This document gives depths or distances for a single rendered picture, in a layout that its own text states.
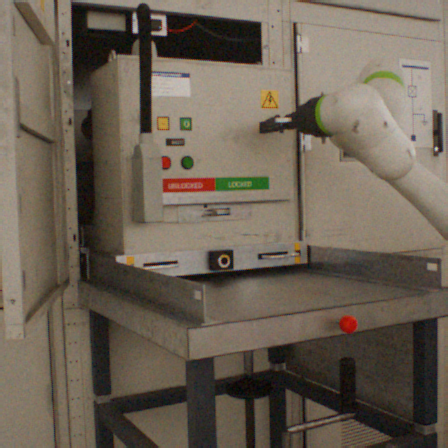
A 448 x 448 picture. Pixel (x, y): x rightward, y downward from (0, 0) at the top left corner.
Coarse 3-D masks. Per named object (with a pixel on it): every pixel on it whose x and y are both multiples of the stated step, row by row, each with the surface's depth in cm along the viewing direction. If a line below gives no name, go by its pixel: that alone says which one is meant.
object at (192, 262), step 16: (112, 256) 148; (144, 256) 149; (160, 256) 151; (176, 256) 153; (192, 256) 155; (208, 256) 157; (240, 256) 162; (256, 256) 164; (304, 256) 171; (160, 272) 151; (176, 272) 153; (192, 272) 155; (208, 272) 158
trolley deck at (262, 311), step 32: (96, 288) 148; (224, 288) 144; (256, 288) 143; (288, 288) 141; (320, 288) 140; (352, 288) 138; (384, 288) 137; (128, 320) 129; (160, 320) 113; (224, 320) 109; (256, 320) 110; (288, 320) 113; (320, 320) 116; (384, 320) 124; (416, 320) 128; (192, 352) 104; (224, 352) 107
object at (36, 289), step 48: (0, 0) 98; (48, 0) 140; (0, 48) 98; (48, 48) 157; (0, 96) 99; (48, 96) 155; (0, 144) 99; (48, 144) 153; (0, 192) 99; (48, 192) 151; (0, 240) 100; (48, 240) 148; (48, 288) 145
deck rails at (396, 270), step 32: (96, 256) 158; (320, 256) 167; (352, 256) 156; (384, 256) 146; (416, 256) 137; (128, 288) 137; (160, 288) 121; (192, 288) 108; (416, 288) 133; (192, 320) 108
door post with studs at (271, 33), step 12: (276, 0) 189; (276, 12) 189; (264, 24) 188; (276, 24) 189; (264, 36) 188; (276, 36) 190; (264, 48) 188; (276, 48) 190; (264, 60) 188; (276, 60) 190; (288, 372) 195; (288, 396) 196; (288, 408) 196; (288, 420) 196
